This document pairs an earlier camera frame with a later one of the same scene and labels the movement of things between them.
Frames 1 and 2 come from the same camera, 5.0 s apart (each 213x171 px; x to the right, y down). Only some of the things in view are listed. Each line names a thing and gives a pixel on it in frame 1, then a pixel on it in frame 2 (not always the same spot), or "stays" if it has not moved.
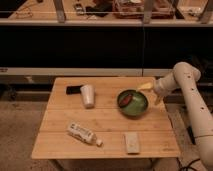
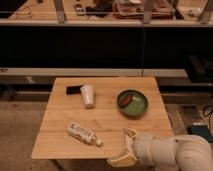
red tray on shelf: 134,9 stays
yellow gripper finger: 148,86 to 129,137
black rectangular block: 73,89 stays
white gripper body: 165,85 to 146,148
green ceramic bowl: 137,104 stays
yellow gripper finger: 158,99 to 129,159
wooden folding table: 103,118 stays
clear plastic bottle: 84,134 stays
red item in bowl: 125,100 stays
